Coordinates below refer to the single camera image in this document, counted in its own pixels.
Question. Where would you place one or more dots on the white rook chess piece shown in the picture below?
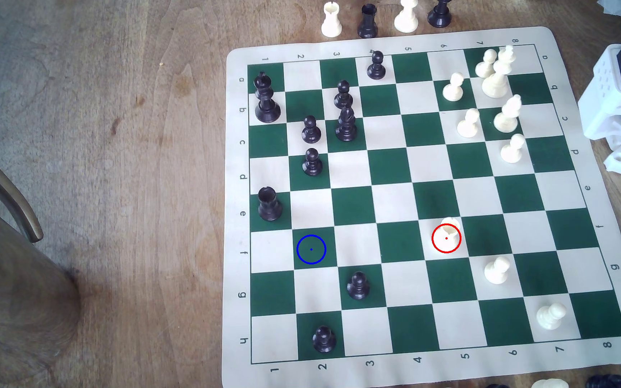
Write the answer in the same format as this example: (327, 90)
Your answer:
(447, 237)
(331, 24)

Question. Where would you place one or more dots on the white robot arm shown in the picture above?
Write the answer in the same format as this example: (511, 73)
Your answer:
(607, 91)

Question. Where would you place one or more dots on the black pawn chess piece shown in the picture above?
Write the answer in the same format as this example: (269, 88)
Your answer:
(311, 133)
(376, 69)
(358, 288)
(324, 340)
(343, 98)
(312, 166)

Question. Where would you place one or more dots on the black rook chess piece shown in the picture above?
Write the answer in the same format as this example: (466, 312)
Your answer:
(367, 24)
(269, 207)

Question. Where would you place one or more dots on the black bishop chess piece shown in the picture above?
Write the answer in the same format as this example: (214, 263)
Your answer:
(346, 129)

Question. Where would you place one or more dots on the green white chess mat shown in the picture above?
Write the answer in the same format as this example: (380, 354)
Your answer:
(397, 205)

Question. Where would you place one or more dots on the black king chess piece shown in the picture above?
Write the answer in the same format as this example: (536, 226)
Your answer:
(266, 110)

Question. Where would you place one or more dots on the white pawn chess piece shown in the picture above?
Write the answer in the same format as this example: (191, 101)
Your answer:
(511, 152)
(496, 272)
(467, 126)
(453, 90)
(484, 67)
(549, 318)

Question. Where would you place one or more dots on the white captured chess piece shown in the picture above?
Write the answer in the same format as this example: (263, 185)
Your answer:
(406, 20)
(549, 384)

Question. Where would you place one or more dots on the white bishop chess piece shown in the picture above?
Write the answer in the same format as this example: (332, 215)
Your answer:
(506, 119)

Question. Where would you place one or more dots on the white king chess piece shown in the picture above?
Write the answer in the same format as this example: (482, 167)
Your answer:
(496, 83)

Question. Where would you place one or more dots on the black captured chess piece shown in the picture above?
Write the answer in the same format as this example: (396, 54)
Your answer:
(497, 386)
(439, 17)
(607, 382)

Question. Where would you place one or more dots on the curved metal chair bar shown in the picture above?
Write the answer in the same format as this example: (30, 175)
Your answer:
(6, 191)

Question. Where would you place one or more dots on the dark wooden chair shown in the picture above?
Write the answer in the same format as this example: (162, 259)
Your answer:
(14, 302)

